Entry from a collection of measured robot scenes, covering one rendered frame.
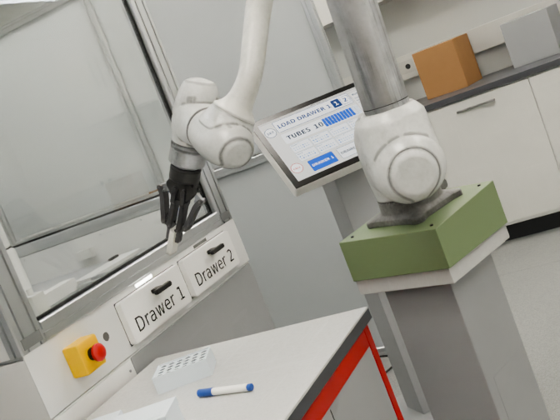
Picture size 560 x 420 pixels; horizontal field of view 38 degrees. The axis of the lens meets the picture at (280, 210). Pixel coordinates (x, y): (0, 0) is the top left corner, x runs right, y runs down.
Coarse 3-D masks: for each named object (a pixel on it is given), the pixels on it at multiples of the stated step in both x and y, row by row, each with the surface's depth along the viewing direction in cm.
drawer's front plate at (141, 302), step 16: (176, 272) 219; (144, 288) 205; (176, 288) 217; (128, 304) 198; (144, 304) 203; (160, 304) 209; (176, 304) 215; (128, 320) 196; (144, 320) 201; (160, 320) 207; (128, 336) 197; (144, 336) 200
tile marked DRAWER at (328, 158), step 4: (328, 152) 264; (332, 152) 264; (320, 156) 263; (324, 156) 263; (328, 156) 263; (332, 156) 263; (312, 160) 262; (316, 160) 262; (320, 160) 262; (324, 160) 262; (328, 160) 262; (332, 160) 262; (336, 160) 262; (312, 164) 261; (316, 164) 261; (320, 164) 261; (324, 164) 261; (328, 164) 261; (312, 168) 260; (316, 168) 260; (320, 168) 260
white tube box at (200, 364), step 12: (204, 348) 177; (180, 360) 177; (192, 360) 173; (204, 360) 169; (156, 372) 174; (168, 372) 170; (180, 372) 170; (192, 372) 170; (204, 372) 170; (156, 384) 170; (168, 384) 170; (180, 384) 170
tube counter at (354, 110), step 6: (348, 108) 276; (354, 108) 276; (336, 114) 274; (342, 114) 274; (348, 114) 274; (354, 114) 275; (318, 120) 272; (324, 120) 272; (330, 120) 273; (336, 120) 273; (342, 120) 273; (312, 126) 271; (318, 126) 271; (324, 126) 271
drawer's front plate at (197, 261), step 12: (216, 240) 241; (228, 240) 248; (192, 252) 229; (204, 252) 234; (228, 252) 246; (180, 264) 224; (192, 264) 227; (204, 264) 232; (228, 264) 244; (192, 276) 225; (216, 276) 236; (192, 288) 224; (204, 288) 229
